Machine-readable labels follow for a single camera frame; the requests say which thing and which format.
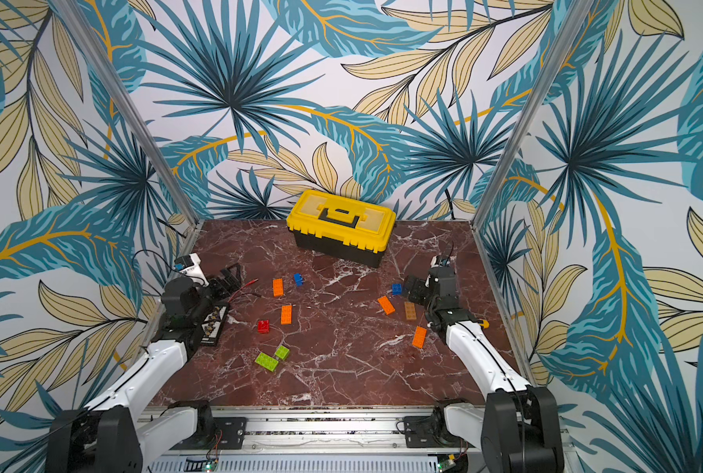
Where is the aluminium front rail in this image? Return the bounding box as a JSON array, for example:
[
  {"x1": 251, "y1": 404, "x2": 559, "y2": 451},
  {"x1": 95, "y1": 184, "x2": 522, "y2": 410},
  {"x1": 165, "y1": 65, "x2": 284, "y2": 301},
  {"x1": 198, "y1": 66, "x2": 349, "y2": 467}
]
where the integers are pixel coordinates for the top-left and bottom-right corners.
[{"x1": 147, "y1": 406, "x2": 487, "y2": 472}]

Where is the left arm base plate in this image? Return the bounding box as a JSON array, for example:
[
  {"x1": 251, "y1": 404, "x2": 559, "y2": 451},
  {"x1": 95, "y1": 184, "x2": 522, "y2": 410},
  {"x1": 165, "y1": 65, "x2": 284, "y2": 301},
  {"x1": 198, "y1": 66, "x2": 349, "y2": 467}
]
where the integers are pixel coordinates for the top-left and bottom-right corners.
[{"x1": 172, "y1": 417, "x2": 247, "y2": 451}]

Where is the orange 2x4 brick near right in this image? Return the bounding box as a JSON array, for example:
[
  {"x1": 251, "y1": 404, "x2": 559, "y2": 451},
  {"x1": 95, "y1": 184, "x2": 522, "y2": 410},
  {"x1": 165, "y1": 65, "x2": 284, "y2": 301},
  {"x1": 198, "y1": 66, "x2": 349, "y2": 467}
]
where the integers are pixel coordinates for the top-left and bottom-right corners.
[{"x1": 412, "y1": 326, "x2": 428, "y2": 349}]

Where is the orange 2x4 brick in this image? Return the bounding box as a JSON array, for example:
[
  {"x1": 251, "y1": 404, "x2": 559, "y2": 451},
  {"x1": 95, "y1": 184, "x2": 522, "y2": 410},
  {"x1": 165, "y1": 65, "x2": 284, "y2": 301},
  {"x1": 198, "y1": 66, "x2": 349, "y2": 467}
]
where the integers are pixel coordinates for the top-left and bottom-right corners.
[
  {"x1": 412, "y1": 326, "x2": 428, "y2": 349},
  {"x1": 272, "y1": 279, "x2": 285, "y2": 298},
  {"x1": 377, "y1": 296, "x2": 396, "y2": 315},
  {"x1": 281, "y1": 305, "x2": 292, "y2": 325}
]

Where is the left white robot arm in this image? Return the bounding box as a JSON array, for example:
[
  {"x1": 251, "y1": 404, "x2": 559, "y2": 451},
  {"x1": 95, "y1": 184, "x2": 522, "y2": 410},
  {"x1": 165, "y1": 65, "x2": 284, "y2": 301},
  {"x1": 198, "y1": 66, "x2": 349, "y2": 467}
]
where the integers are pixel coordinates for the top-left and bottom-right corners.
[{"x1": 45, "y1": 253, "x2": 245, "y2": 472}]

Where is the orange 2x4 brick near left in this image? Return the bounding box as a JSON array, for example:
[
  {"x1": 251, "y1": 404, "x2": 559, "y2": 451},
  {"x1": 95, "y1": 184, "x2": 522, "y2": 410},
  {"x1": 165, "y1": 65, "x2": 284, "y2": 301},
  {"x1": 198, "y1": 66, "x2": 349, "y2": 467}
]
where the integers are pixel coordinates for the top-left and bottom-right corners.
[{"x1": 281, "y1": 305, "x2": 292, "y2": 325}]

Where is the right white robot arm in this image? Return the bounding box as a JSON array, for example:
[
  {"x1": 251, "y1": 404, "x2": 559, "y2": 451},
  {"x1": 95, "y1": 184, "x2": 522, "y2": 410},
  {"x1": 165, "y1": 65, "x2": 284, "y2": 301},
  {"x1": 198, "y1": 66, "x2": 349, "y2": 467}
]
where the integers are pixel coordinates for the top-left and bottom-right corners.
[{"x1": 403, "y1": 266, "x2": 564, "y2": 472}]

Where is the tan 2x4 brick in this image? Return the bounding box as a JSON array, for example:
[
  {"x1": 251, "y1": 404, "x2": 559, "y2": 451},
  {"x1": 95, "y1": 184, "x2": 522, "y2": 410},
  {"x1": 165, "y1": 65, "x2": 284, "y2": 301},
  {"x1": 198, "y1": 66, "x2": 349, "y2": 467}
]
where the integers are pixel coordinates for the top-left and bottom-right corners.
[{"x1": 404, "y1": 302, "x2": 418, "y2": 321}]

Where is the red 2x2 brick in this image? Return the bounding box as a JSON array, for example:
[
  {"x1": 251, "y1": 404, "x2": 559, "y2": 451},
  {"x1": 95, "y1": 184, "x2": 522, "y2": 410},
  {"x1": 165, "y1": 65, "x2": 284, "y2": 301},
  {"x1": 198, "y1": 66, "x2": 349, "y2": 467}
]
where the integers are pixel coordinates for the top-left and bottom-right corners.
[{"x1": 258, "y1": 320, "x2": 271, "y2": 334}]

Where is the yellow black toolbox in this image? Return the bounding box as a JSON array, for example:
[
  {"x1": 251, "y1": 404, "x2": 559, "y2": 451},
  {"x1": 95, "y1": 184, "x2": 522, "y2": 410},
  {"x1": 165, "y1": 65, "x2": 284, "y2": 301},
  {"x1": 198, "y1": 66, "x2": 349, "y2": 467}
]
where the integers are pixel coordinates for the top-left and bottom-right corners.
[{"x1": 286, "y1": 190, "x2": 396, "y2": 268}]

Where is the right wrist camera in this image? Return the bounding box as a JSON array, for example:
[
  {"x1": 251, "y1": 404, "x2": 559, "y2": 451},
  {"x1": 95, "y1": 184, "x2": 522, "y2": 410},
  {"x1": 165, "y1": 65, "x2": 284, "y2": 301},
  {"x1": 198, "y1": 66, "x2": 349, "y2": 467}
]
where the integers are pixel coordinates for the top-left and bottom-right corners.
[{"x1": 432, "y1": 255, "x2": 452, "y2": 267}]

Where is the green 2x2 brick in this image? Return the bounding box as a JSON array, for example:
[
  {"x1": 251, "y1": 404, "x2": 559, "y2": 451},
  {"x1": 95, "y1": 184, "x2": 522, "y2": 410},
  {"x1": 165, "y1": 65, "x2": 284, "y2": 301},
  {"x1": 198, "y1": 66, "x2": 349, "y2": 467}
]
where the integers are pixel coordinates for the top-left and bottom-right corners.
[{"x1": 275, "y1": 345, "x2": 290, "y2": 361}]

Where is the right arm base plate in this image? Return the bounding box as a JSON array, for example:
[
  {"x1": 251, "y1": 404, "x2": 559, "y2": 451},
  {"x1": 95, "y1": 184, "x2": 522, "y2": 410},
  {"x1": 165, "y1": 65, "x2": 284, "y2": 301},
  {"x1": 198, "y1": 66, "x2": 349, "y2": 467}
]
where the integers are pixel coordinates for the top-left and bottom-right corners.
[{"x1": 401, "y1": 415, "x2": 462, "y2": 449}]

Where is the orange 2x4 brick centre right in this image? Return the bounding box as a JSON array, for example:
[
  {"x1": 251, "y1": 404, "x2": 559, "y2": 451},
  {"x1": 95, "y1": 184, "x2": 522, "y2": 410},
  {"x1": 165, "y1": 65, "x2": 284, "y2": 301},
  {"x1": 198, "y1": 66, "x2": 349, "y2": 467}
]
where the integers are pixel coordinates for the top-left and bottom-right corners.
[{"x1": 377, "y1": 296, "x2": 396, "y2": 315}]

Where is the orange 2x4 brick far left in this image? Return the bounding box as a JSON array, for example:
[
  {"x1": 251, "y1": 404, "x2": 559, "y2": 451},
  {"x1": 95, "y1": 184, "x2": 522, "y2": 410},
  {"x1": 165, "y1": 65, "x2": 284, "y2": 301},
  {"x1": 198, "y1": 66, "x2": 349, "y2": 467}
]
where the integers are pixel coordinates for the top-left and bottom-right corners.
[{"x1": 272, "y1": 279, "x2": 285, "y2": 298}]

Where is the green 2x4 brick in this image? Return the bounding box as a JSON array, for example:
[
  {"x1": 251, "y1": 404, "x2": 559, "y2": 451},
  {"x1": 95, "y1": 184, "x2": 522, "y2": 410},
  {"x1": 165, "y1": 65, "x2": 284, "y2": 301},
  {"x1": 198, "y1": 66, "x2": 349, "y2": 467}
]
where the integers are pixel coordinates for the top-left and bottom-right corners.
[{"x1": 255, "y1": 353, "x2": 279, "y2": 372}]

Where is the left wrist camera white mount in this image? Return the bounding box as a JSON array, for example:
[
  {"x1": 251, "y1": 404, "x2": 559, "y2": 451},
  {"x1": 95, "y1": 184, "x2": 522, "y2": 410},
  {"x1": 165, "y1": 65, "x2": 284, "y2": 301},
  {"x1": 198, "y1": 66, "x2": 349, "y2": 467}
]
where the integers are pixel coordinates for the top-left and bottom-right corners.
[{"x1": 173, "y1": 253, "x2": 209, "y2": 287}]

